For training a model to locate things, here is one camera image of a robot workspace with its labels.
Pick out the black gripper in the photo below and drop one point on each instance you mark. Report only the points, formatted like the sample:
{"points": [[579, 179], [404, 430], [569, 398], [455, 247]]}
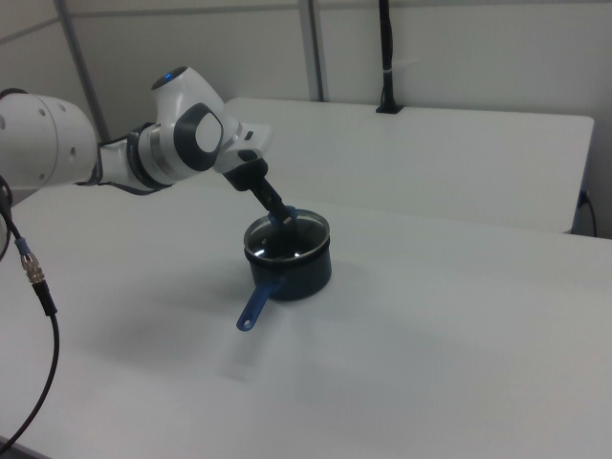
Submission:
{"points": [[248, 177]]}

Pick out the glass lid with blue knob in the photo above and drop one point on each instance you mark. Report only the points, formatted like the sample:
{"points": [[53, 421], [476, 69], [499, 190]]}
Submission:
{"points": [[308, 234]]}

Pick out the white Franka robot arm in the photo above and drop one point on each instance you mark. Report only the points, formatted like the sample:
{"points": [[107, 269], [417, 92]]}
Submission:
{"points": [[52, 143]]}

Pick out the white side table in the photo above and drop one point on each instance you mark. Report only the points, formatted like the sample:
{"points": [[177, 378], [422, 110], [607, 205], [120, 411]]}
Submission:
{"points": [[406, 162]]}

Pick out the black pole with clamp base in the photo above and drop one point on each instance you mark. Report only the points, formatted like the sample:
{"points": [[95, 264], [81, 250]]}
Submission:
{"points": [[386, 48]]}

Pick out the grey partition frame post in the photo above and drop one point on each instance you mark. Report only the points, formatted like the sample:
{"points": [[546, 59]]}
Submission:
{"points": [[313, 48], [81, 62]]}

